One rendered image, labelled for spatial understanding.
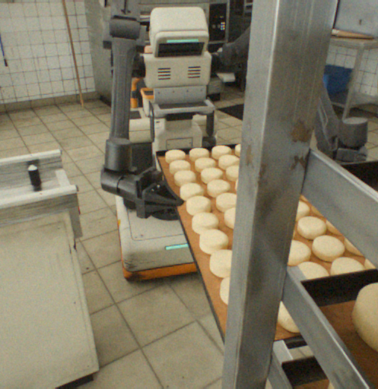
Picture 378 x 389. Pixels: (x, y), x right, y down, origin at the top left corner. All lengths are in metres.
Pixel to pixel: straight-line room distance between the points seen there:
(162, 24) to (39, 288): 1.01
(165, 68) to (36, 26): 3.68
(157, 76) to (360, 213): 1.40
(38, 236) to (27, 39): 4.13
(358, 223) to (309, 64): 0.08
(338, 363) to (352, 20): 0.17
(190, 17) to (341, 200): 1.37
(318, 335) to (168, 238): 1.66
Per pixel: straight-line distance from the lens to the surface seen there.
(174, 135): 1.64
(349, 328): 0.27
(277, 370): 0.33
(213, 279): 0.59
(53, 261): 1.21
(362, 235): 0.19
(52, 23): 5.15
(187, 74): 1.57
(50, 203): 1.11
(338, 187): 0.20
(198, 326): 1.84
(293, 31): 0.19
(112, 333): 1.85
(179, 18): 1.51
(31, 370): 1.53
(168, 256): 1.90
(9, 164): 1.36
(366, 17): 0.18
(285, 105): 0.20
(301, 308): 0.26
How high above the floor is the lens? 1.42
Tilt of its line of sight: 31 degrees down
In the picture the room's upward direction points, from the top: straight up
